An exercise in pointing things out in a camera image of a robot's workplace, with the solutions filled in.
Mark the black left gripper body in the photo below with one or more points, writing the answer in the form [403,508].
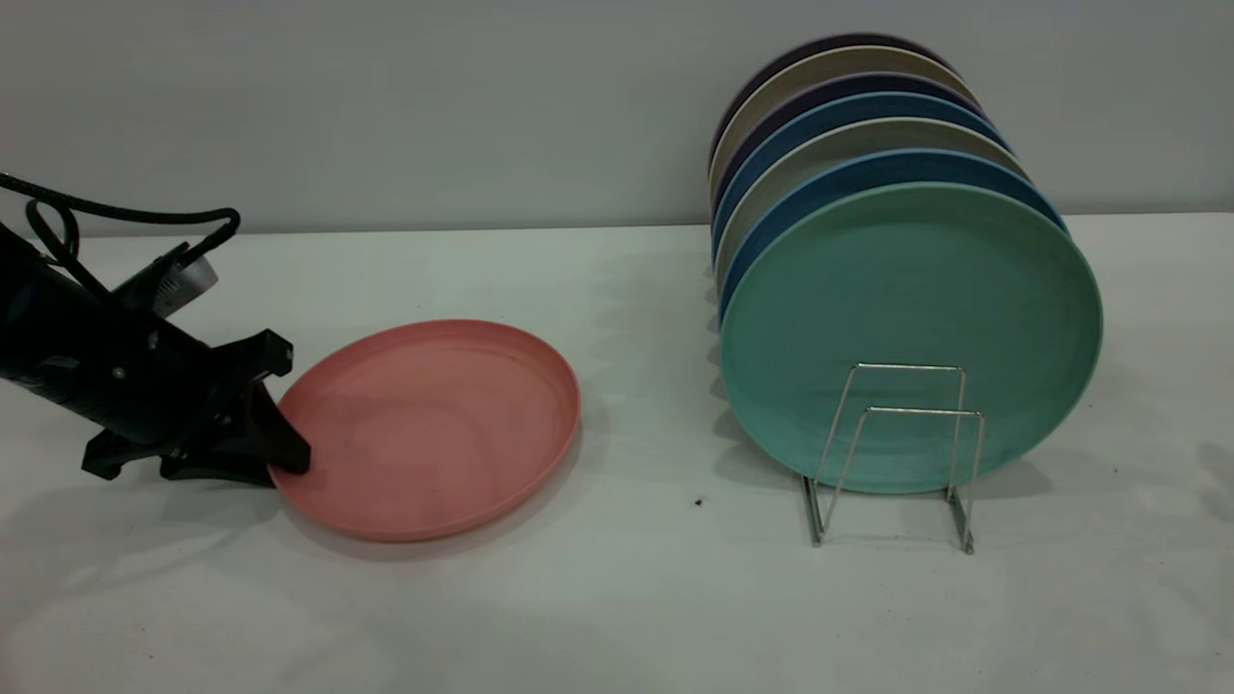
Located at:
[164,386]

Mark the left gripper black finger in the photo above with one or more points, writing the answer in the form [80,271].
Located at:
[217,466]
[280,443]

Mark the pink round plate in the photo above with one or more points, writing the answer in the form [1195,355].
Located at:
[434,434]

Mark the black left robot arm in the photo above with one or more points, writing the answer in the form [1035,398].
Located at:
[24,318]

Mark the green round plate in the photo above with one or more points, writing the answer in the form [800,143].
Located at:
[897,289]

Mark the beige round plate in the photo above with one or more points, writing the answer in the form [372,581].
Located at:
[839,62]
[848,136]

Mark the blue round plate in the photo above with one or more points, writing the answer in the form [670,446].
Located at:
[868,173]
[848,105]

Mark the dark navy round plate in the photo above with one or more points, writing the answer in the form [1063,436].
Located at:
[848,85]

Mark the dark purple round plate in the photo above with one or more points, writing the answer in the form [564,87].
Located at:
[839,41]

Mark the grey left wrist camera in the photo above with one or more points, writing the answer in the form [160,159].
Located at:
[178,284]

